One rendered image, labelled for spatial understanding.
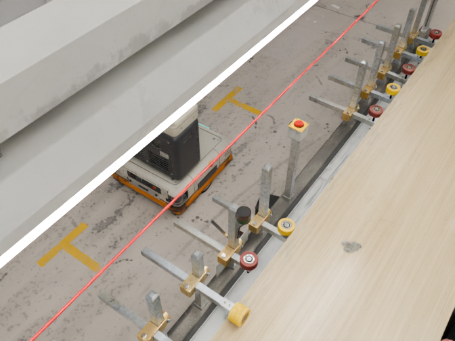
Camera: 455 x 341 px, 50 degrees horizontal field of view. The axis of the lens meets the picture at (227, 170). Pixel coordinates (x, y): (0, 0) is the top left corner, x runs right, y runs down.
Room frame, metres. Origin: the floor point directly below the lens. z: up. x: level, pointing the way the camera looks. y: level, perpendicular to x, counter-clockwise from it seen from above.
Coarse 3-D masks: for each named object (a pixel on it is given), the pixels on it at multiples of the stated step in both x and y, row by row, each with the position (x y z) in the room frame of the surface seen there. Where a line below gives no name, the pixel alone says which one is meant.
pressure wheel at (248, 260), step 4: (244, 252) 1.16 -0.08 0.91; (248, 252) 1.16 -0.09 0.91; (252, 252) 1.16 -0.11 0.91; (240, 256) 1.14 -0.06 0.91; (244, 256) 1.14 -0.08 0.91; (248, 256) 1.14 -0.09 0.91; (252, 256) 1.15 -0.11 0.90; (256, 256) 1.14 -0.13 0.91; (240, 260) 1.12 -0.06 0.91; (244, 260) 1.12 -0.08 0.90; (248, 260) 1.12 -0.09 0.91; (252, 260) 1.12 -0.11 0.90; (256, 260) 1.12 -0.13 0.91; (240, 264) 1.12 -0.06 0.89; (244, 264) 1.11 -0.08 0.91; (248, 264) 1.11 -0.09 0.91; (252, 264) 1.11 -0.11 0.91; (256, 264) 1.11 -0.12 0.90; (244, 268) 1.10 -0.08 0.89; (248, 268) 1.09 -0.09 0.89; (252, 268) 1.10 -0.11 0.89; (248, 272) 1.13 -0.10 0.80
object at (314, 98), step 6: (312, 96) 2.36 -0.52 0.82; (318, 102) 2.32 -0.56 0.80; (324, 102) 2.30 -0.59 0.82; (330, 102) 2.30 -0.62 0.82; (330, 108) 2.27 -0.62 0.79; (336, 108) 2.25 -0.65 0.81; (342, 108) 2.24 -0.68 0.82; (354, 114) 2.19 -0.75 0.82; (360, 114) 2.19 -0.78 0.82; (360, 120) 2.16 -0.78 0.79; (366, 120) 2.14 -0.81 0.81; (372, 126) 2.11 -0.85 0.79
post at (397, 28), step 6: (396, 24) 2.66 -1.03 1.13; (396, 30) 2.64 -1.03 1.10; (396, 36) 2.64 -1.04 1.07; (390, 42) 2.65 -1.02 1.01; (396, 42) 2.65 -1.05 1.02; (390, 48) 2.65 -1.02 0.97; (390, 54) 2.64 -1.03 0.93; (390, 60) 2.64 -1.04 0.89; (384, 66) 2.65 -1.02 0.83; (384, 78) 2.64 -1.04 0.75
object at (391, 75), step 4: (348, 56) 2.78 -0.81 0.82; (348, 60) 2.75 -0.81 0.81; (352, 60) 2.74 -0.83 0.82; (356, 60) 2.74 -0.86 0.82; (360, 60) 2.74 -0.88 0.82; (356, 64) 2.72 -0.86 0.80; (368, 64) 2.69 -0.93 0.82; (368, 68) 2.67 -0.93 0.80; (388, 72) 2.60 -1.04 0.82; (392, 72) 2.60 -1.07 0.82; (388, 76) 2.59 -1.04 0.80; (392, 76) 2.57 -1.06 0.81; (396, 76) 2.56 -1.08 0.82; (400, 76) 2.56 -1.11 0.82; (404, 76) 2.56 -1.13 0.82; (396, 80) 2.56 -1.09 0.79; (400, 80) 2.54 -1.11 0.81; (404, 80) 2.53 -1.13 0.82
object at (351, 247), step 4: (344, 240) 1.23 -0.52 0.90; (344, 244) 1.21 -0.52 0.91; (348, 244) 1.21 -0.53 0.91; (352, 244) 1.20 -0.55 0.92; (356, 244) 1.21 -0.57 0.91; (360, 244) 1.20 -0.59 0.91; (344, 248) 1.19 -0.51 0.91; (348, 248) 1.18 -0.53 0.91; (352, 248) 1.18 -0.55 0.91; (356, 248) 1.19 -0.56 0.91; (360, 248) 1.19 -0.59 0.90; (348, 252) 1.17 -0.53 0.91; (352, 252) 1.17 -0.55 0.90
